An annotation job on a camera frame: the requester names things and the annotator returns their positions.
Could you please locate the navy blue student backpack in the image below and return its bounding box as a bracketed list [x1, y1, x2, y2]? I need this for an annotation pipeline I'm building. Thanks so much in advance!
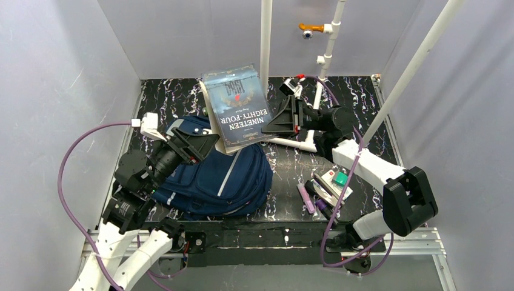
[150, 115, 274, 221]

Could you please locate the Nineteen Eighty-Four blue book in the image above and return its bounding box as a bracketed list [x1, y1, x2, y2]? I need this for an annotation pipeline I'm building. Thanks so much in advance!
[199, 63, 276, 155]

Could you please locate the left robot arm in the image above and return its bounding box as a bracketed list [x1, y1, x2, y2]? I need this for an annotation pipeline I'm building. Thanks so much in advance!
[69, 127, 219, 290]

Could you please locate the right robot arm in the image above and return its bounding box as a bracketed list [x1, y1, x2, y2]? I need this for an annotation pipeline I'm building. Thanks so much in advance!
[261, 96, 439, 244]

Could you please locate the white eraser box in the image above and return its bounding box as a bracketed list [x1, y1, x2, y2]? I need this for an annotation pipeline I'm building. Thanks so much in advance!
[322, 170, 338, 182]

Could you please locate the transparent pencil case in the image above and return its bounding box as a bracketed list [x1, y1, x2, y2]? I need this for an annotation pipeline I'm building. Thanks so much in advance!
[311, 172, 343, 207]

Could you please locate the green pencil sharpener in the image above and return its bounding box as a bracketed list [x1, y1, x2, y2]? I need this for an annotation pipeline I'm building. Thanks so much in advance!
[332, 172, 348, 187]

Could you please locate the pink highlighter pen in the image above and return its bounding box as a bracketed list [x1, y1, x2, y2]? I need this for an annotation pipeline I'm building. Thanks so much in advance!
[297, 184, 316, 215]

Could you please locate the orange tap on pipe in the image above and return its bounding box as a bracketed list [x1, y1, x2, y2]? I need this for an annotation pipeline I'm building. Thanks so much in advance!
[298, 23, 324, 39]

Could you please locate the black marker pen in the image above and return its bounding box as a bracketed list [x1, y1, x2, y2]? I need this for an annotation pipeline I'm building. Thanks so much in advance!
[304, 180, 337, 221]

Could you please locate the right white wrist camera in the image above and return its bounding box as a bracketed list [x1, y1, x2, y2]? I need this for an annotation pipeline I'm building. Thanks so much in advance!
[279, 74, 305, 99]

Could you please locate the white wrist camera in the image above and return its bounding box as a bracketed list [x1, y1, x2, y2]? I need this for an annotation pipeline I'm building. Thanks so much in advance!
[130, 112, 167, 141]
[279, 74, 305, 99]

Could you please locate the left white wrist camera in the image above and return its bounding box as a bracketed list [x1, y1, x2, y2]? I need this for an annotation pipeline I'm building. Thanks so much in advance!
[130, 112, 167, 141]

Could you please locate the white PVC pipe frame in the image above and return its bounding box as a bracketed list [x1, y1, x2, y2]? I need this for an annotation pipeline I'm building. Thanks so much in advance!
[259, 0, 467, 153]

